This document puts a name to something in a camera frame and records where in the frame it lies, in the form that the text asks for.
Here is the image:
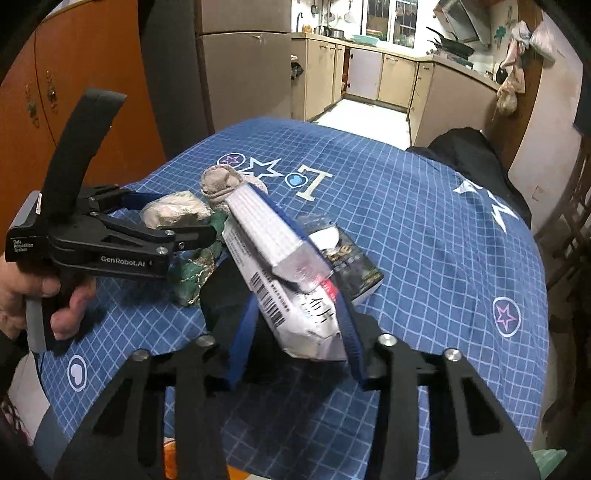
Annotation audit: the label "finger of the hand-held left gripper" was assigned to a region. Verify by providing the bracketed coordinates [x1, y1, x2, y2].
[99, 216, 218, 259]
[78, 185, 153, 217]

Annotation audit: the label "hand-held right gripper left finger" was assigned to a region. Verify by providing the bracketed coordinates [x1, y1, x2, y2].
[55, 291, 259, 480]

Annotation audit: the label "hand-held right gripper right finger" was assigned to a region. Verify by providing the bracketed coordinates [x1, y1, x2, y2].
[332, 284, 541, 480]

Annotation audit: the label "beige plastic-wrapped lump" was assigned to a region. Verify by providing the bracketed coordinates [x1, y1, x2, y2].
[140, 191, 213, 228]

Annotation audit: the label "green wrapper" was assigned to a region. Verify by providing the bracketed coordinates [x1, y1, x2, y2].
[167, 217, 230, 308]

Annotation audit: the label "black bag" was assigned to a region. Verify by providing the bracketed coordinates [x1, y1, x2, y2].
[199, 265, 278, 385]

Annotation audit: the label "white barcode box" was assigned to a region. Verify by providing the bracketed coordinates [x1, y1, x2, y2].
[222, 217, 348, 362]

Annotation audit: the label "beige towel cloth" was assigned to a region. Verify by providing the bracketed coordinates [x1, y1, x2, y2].
[201, 165, 269, 206]

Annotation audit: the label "dark green black box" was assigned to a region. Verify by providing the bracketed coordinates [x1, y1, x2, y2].
[300, 215, 385, 306]

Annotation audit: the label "white ribbed box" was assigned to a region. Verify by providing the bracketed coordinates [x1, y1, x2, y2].
[228, 181, 334, 293]

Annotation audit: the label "green-lined trash bin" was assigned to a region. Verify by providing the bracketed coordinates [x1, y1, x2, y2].
[531, 448, 569, 480]

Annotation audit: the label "person's left hand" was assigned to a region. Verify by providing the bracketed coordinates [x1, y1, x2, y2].
[0, 261, 98, 342]

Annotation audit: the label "blue star-print tablecloth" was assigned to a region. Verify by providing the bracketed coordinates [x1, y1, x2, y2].
[34, 116, 550, 480]

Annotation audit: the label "wooden wardrobe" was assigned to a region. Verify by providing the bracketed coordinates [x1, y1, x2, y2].
[0, 0, 167, 195]

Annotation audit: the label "grey refrigerator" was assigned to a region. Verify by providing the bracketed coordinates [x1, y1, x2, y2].
[139, 0, 293, 140]

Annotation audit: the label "black jacket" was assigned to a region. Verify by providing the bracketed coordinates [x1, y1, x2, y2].
[406, 128, 532, 232]

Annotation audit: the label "wooden chair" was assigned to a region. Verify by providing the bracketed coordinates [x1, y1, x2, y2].
[534, 138, 591, 288]

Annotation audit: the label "beige kitchen base cabinets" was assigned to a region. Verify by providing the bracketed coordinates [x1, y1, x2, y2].
[291, 37, 502, 149]

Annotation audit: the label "beige hanging bag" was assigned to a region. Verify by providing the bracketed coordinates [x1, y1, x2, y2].
[492, 69, 527, 116]

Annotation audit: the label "kitchen window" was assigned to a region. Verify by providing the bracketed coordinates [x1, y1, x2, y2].
[365, 0, 437, 49]

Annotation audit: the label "black wok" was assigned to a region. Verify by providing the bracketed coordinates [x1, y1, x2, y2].
[425, 27, 476, 59]

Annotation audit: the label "hanging cloth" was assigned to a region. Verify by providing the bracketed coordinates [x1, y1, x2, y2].
[503, 21, 532, 68]

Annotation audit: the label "range hood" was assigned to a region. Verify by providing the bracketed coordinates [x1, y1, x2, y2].
[436, 0, 493, 45]

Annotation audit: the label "white plastic bag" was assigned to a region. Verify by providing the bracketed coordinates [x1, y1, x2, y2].
[529, 18, 557, 64]

